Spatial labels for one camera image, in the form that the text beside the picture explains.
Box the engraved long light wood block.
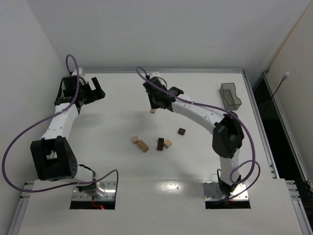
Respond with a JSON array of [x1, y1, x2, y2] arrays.
[[136, 140, 149, 153]]

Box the smoky transparent plastic box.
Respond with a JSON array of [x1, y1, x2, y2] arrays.
[[219, 83, 242, 111]]

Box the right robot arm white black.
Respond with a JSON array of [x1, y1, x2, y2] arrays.
[[143, 75, 244, 196]]

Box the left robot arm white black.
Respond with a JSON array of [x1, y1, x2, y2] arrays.
[[30, 74, 105, 181]]

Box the dark wood arch block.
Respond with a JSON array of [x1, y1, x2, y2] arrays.
[[157, 138, 164, 151]]

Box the dark wood cube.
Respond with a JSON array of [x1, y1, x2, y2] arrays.
[[178, 128, 186, 136]]

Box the small light wood cube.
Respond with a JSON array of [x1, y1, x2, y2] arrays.
[[132, 136, 139, 144]]

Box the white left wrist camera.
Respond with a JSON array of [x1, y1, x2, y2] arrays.
[[70, 68, 85, 79]]

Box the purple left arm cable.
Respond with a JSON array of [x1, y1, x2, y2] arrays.
[[1, 54, 119, 194]]

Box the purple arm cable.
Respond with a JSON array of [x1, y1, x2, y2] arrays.
[[135, 66, 262, 200], [1, 54, 119, 194]]

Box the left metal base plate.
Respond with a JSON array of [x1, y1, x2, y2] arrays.
[[72, 181, 117, 202]]

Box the metal base plate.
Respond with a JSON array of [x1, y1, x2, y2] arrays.
[[72, 181, 117, 202], [202, 181, 249, 202]]

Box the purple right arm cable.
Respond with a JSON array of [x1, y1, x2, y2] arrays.
[[135, 66, 262, 200]]

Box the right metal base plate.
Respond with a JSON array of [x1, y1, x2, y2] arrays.
[[202, 181, 249, 202]]

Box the black cable with white plug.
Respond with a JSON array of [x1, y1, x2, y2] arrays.
[[270, 71, 291, 97]]

